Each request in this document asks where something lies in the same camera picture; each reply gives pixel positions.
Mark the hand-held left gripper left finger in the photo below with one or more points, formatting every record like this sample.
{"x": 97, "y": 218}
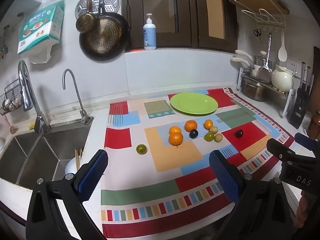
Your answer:
{"x": 92, "y": 175}

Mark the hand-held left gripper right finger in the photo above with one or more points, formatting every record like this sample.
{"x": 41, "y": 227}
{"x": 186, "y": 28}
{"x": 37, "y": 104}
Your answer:
{"x": 225, "y": 177}

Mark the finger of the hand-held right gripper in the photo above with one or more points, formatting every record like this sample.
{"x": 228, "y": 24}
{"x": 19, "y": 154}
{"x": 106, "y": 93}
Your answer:
{"x": 280, "y": 150}
{"x": 305, "y": 141}

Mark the green plum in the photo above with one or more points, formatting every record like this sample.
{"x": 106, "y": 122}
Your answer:
{"x": 209, "y": 136}
{"x": 141, "y": 149}

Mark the dark purple plum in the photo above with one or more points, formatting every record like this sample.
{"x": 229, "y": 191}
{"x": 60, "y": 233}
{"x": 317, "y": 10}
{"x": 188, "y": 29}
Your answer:
{"x": 239, "y": 133}
{"x": 193, "y": 133}

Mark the pale yellow plum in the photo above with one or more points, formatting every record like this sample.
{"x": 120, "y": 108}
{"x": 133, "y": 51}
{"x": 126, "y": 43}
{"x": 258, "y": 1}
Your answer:
{"x": 218, "y": 137}
{"x": 213, "y": 130}

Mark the small orange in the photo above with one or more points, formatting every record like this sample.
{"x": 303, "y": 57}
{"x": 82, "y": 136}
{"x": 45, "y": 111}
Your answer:
{"x": 208, "y": 124}

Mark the green plate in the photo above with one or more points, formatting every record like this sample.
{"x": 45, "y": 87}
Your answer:
{"x": 193, "y": 103}

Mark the person's right hand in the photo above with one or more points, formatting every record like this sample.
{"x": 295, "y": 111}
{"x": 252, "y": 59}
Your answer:
{"x": 303, "y": 205}

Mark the wooden chopsticks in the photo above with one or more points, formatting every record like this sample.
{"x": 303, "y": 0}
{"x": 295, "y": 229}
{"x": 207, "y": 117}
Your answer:
{"x": 78, "y": 157}

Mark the white bowl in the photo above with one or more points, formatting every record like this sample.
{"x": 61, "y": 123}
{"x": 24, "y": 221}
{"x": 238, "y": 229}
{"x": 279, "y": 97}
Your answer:
{"x": 70, "y": 166}

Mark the black knife block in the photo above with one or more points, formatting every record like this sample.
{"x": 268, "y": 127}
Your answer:
{"x": 298, "y": 110}

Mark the metal pot rack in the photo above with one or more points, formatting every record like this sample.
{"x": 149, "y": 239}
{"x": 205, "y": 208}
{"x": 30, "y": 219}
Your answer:
{"x": 287, "y": 102}

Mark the colourful patterned table cloth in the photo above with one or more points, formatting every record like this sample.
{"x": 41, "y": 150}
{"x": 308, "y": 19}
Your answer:
{"x": 140, "y": 170}

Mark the steel sink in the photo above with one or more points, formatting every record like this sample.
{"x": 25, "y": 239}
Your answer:
{"x": 37, "y": 152}

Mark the cream ceramic kettle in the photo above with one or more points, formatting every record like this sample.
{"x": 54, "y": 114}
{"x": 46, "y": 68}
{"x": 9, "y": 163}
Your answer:
{"x": 282, "y": 80}

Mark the large steel pot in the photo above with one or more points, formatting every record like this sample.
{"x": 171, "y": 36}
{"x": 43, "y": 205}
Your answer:
{"x": 252, "y": 88}

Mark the yellow sponge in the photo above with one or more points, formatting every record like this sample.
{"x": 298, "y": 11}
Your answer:
{"x": 31, "y": 126}

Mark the steel skimmer ladle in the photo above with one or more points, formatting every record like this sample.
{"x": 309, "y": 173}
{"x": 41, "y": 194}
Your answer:
{"x": 265, "y": 72}

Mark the slim gooseneck faucet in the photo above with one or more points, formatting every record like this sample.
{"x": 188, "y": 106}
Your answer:
{"x": 76, "y": 92}

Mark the white rice paddle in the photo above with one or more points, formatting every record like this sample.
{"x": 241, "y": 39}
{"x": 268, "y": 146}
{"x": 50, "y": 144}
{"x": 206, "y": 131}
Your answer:
{"x": 282, "y": 52}

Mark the large chrome faucet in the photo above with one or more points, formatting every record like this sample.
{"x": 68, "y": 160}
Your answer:
{"x": 30, "y": 97}

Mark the black scissors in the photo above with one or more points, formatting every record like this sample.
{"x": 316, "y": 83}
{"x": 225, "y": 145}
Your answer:
{"x": 257, "y": 33}

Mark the black frying pan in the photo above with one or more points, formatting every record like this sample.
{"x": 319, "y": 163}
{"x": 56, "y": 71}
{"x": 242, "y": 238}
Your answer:
{"x": 85, "y": 47}

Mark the white plastic bag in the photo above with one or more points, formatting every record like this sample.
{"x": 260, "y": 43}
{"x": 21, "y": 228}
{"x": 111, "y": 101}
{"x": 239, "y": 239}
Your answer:
{"x": 41, "y": 55}

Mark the gold perforated strainer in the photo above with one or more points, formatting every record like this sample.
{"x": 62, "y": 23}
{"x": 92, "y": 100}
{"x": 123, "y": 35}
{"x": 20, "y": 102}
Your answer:
{"x": 105, "y": 36}

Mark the white blue pump bottle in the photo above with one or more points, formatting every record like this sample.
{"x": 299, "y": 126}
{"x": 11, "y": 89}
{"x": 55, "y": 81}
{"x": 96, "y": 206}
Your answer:
{"x": 149, "y": 33}

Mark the small brass pot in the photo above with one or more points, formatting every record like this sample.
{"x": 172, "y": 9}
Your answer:
{"x": 86, "y": 22}

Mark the teal white bag box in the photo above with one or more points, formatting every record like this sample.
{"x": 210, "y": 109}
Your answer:
{"x": 41, "y": 27}

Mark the steel steamer plate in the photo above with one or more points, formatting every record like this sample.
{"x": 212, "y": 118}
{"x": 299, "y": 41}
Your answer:
{"x": 110, "y": 0}

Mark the wall power socket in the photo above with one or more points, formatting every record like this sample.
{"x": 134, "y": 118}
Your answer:
{"x": 293, "y": 66}

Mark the wooden wall shelf rack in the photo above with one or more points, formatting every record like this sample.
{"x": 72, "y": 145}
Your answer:
{"x": 260, "y": 1}

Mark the dark wooden window frame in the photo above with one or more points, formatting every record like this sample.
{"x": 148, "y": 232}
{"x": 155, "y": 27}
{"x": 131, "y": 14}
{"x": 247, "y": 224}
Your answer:
{"x": 185, "y": 12}

